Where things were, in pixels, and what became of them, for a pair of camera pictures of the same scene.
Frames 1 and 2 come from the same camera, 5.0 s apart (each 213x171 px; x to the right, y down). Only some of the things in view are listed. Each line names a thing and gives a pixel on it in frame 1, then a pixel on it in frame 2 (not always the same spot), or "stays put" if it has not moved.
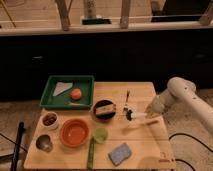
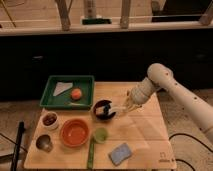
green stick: [91, 153] stays put
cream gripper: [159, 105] → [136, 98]
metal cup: [44, 142] stays put
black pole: [14, 158] stays put
